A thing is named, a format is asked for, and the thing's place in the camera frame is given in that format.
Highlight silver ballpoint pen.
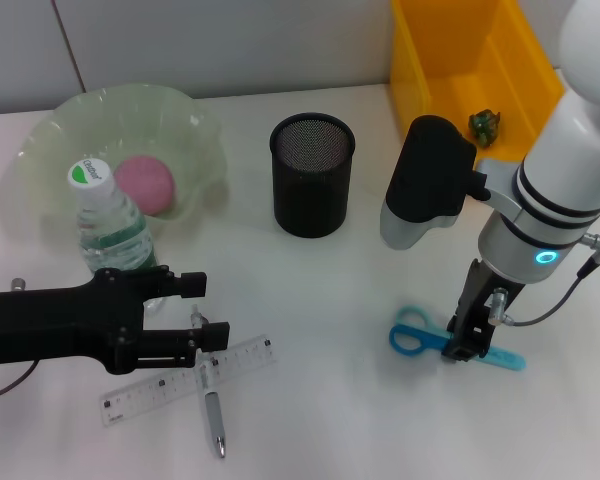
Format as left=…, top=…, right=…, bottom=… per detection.
left=189, top=304, right=228, bottom=461

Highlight yellow plastic bin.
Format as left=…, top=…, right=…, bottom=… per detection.
left=389, top=0, right=566, bottom=191

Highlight clear green-label water bottle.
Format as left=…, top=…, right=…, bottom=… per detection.
left=67, top=156, right=167, bottom=317

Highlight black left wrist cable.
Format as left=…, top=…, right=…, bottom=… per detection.
left=0, top=360, right=41, bottom=402

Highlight transparent plastic ruler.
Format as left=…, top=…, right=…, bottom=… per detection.
left=98, top=333, right=281, bottom=429

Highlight pale green glass fruit plate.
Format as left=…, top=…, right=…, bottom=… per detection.
left=17, top=83, right=231, bottom=237

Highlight black mesh pen holder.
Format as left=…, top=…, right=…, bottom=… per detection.
left=268, top=112, right=357, bottom=240

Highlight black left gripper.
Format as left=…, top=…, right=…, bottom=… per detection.
left=0, top=266, right=209, bottom=377

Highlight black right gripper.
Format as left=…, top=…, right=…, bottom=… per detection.
left=440, top=257, right=527, bottom=363

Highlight pink peach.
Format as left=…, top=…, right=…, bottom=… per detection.
left=113, top=154, right=176, bottom=217

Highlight blue scissors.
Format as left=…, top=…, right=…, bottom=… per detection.
left=388, top=305, right=528, bottom=374

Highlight dark green plastic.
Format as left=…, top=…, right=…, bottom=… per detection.
left=467, top=109, right=503, bottom=150

